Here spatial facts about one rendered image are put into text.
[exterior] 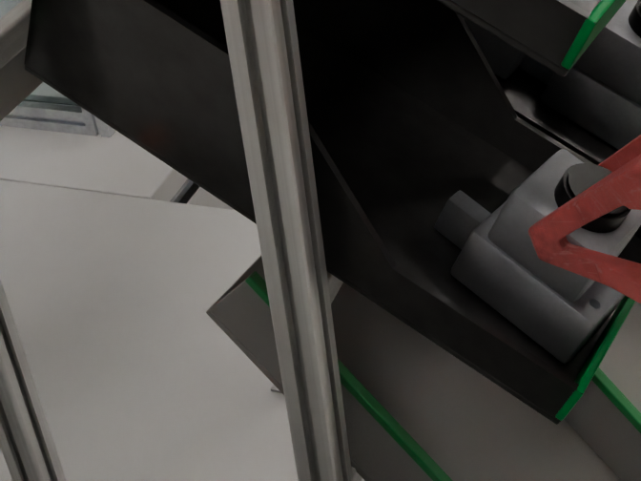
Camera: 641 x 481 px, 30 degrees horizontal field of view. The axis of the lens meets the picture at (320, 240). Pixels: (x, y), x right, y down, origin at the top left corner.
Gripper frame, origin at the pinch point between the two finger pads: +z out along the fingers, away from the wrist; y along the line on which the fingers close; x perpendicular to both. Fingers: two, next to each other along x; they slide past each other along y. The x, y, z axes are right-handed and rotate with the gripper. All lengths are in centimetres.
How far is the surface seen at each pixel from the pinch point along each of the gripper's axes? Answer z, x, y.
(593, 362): -0.1, 5.3, 2.9
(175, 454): 50, 19, -8
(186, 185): 82, 9, -45
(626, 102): 4.6, 0.0, -13.6
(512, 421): 12.7, 13.7, -5.1
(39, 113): 93, -5, -39
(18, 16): 21.8, -16.3, 5.4
